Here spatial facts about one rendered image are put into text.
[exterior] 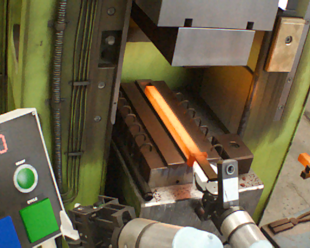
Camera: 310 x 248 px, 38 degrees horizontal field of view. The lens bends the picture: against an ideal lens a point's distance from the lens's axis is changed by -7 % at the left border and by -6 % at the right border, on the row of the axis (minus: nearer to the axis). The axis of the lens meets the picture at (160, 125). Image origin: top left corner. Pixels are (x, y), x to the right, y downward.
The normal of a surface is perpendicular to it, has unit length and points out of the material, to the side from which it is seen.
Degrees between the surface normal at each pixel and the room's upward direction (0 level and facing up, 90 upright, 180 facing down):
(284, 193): 0
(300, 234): 0
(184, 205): 90
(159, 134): 0
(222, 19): 90
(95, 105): 90
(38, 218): 60
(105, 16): 90
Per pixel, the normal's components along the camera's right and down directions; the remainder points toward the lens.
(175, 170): 0.36, 0.56
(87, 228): -0.68, 0.29
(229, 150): 0.16, -0.83
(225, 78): -0.92, 0.07
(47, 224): 0.70, 0.00
